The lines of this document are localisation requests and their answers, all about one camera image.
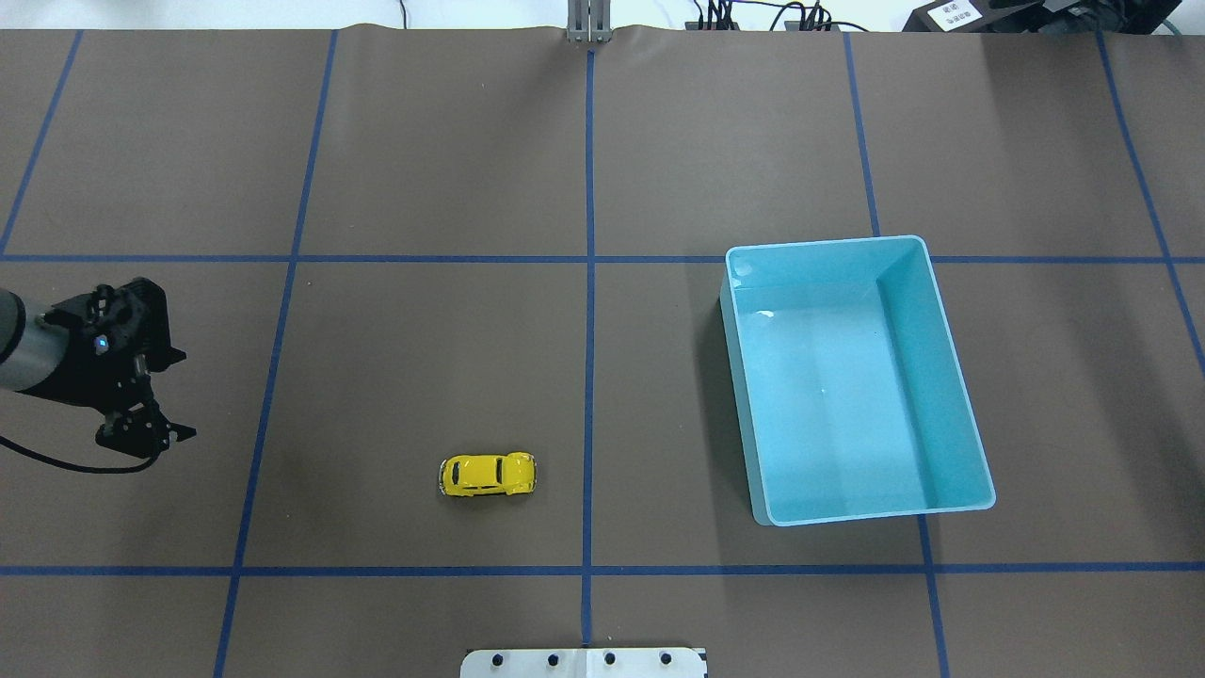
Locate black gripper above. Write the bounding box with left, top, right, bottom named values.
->
left=39, top=276, right=186, bottom=411

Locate yellow beetle toy car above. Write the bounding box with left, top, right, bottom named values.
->
left=437, top=452, right=537, bottom=499

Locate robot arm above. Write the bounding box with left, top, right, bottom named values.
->
left=1, top=276, right=186, bottom=412

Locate light blue plastic bin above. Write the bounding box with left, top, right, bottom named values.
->
left=718, top=234, right=997, bottom=527

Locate black labelled box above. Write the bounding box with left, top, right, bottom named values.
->
left=901, top=1, right=1045, bottom=34

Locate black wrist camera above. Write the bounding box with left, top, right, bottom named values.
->
left=94, top=402, right=198, bottom=460

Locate black camera cable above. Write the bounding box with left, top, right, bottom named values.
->
left=0, top=434, right=161, bottom=474

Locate grey aluminium frame post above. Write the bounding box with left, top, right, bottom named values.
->
left=565, top=0, right=615, bottom=43

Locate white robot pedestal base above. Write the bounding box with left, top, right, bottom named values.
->
left=459, top=647, right=710, bottom=677

